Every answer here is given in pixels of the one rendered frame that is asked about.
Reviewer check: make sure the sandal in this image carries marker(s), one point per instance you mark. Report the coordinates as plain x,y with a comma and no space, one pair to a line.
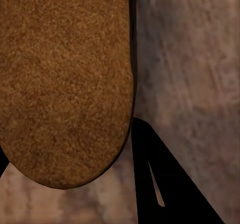
68,87

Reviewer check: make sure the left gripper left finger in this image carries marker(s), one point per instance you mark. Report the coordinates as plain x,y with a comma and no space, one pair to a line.
3,161

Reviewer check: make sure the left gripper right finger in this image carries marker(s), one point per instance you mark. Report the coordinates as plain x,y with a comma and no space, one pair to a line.
184,202

